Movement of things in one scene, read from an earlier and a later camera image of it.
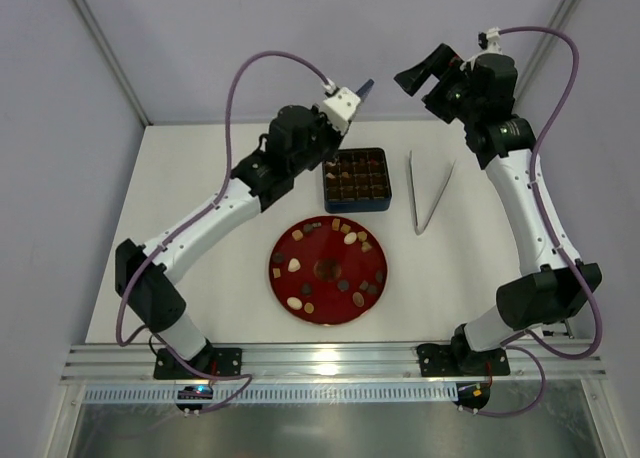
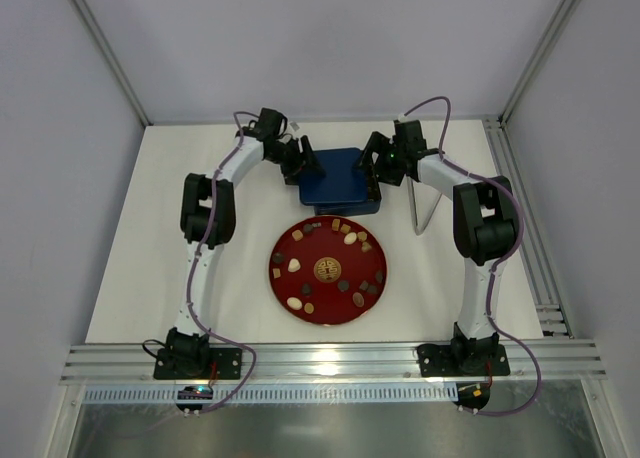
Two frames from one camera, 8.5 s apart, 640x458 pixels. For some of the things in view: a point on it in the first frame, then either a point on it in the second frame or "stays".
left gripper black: [329, 141] to [293, 159]
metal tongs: [420, 229] stays
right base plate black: [459, 360] stays
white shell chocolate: [294, 265] stays
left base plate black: [213, 360] stays
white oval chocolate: [350, 238] stays
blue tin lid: [363, 91] to [341, 183]
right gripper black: [439, 90] to [380, 159]
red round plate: [328, 270] stays
